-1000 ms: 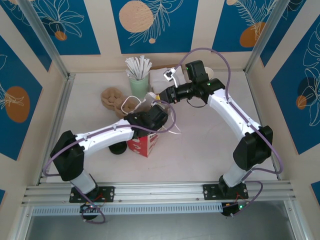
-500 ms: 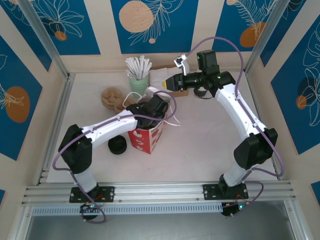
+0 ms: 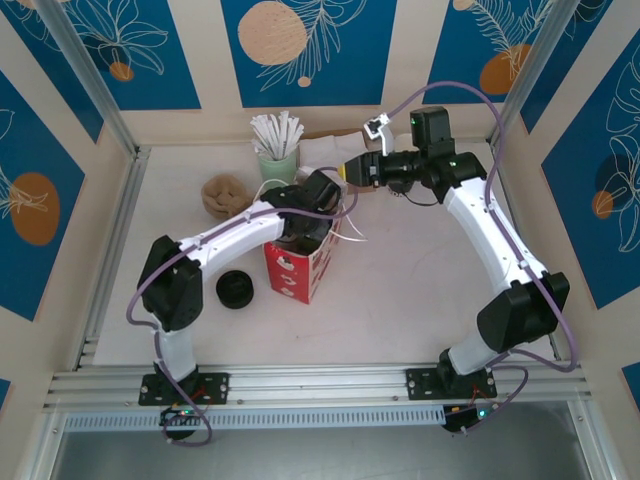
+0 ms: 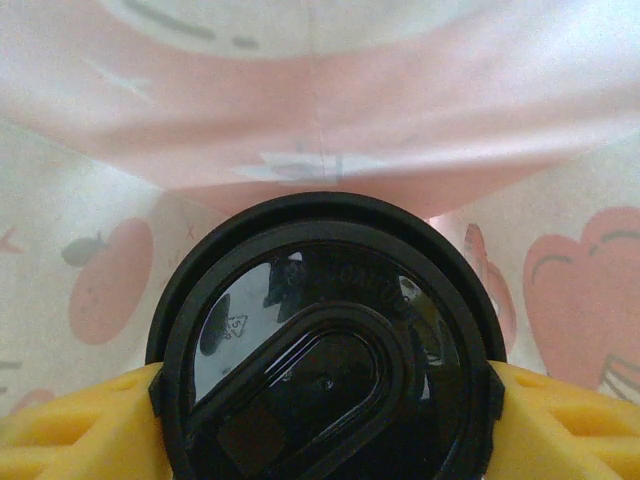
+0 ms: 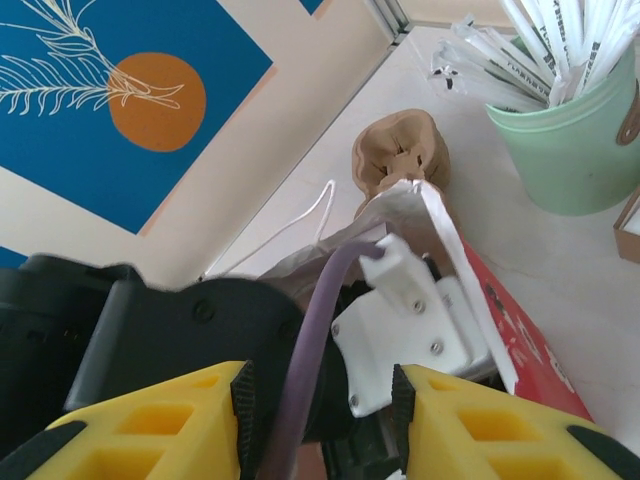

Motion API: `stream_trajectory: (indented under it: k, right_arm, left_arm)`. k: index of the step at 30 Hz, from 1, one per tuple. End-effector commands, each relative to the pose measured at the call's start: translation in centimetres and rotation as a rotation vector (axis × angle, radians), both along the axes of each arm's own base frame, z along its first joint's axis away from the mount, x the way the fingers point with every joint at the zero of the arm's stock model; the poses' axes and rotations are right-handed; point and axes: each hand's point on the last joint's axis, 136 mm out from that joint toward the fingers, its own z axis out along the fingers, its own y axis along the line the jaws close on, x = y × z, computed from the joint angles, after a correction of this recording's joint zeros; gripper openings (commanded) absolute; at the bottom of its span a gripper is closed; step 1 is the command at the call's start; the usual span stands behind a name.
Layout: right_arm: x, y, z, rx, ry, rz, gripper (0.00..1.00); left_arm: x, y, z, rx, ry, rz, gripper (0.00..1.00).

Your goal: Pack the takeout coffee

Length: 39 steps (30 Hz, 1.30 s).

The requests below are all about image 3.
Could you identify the white paper napkin stack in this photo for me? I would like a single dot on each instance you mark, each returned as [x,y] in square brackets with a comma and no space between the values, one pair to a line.
[325,150]

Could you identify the white red printed paper bag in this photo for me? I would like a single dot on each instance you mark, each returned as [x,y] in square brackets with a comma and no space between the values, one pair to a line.
[290,280]

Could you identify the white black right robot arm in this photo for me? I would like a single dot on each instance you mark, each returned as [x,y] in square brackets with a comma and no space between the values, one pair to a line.
[480,230]

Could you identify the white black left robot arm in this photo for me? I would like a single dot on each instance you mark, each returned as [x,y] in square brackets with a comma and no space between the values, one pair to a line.
[225,232]

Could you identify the brown cardboard napkin box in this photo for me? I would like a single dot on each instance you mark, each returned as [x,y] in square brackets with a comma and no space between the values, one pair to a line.
[364,190]

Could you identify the green straw holder cup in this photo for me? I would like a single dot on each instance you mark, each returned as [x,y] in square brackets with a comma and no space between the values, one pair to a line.
[275,170]

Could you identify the white wrapped straw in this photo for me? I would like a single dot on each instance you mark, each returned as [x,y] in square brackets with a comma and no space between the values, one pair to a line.
[259,146]
[296,132]
[283,127]
[261,131]

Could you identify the stacked brown pulp cup carriers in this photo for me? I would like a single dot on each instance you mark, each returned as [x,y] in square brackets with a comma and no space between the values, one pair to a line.
[222,195]

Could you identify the stacked black plastic cup lids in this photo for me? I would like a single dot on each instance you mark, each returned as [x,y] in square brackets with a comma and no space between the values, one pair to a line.
[235,290]

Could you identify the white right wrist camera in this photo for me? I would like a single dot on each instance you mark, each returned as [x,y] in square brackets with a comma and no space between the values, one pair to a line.
[375,125]

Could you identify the aluminium frame post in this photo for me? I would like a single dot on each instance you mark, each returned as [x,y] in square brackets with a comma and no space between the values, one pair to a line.
[85,70]
[530,65]

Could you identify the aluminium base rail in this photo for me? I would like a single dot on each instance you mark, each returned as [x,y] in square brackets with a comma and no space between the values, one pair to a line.
[320,380]

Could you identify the aluminium side frame rail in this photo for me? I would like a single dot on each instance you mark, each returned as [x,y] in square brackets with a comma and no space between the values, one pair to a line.
[117,225]

